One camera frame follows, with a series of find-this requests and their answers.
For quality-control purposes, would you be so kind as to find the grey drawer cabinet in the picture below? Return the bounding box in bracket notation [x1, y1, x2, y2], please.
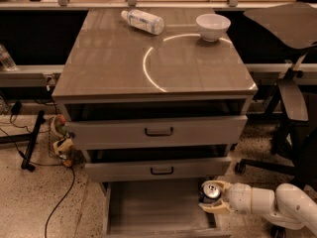
[52, 7, 259, 238]

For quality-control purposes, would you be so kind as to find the clear plastic cup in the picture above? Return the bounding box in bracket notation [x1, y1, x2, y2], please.
[0, 44, 17, 71]

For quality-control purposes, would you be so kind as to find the black stand leg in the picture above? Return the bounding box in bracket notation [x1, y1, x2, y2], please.
[0, 110, 46, 172]

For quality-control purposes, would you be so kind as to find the black office chair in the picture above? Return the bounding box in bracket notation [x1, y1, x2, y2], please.
[235, 2, 317, 238]

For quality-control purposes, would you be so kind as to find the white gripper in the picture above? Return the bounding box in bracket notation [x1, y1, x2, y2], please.
[199, 180, 252, 214]

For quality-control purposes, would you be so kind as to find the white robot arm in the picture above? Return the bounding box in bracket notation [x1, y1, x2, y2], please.
[199, 180, 317, 235]

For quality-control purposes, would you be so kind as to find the middle drawer with handle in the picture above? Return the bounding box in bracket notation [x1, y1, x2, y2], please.
[85, 157, 231, 182]

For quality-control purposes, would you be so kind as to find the blue pepsi can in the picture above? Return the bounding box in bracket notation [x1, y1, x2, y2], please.
[199, 183, 221, 203]

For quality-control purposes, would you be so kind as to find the clear plastic water bottle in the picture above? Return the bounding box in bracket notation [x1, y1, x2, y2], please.
[121, 9, 164, 35]

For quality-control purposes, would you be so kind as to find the black floor cable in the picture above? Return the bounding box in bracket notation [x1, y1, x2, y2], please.
[0, 102, 76, 238]

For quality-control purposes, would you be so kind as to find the white bowl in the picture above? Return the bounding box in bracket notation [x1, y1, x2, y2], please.
[196, 13, 231, 42]

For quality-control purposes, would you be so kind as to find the drawer with handle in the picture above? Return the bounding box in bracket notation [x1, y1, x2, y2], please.
[66, 115, 247, 150]
[85, 157, 231, 182]

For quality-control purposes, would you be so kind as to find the top drawer with handle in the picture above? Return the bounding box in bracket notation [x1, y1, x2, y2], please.
[66, 115, 247, 150]

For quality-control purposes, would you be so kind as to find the wire basket with items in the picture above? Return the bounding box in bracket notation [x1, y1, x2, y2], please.
[50, 114, 82, 168]

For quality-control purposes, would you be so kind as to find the open bottom drawer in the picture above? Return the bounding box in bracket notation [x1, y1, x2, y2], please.
[103, 178, 231, 238]

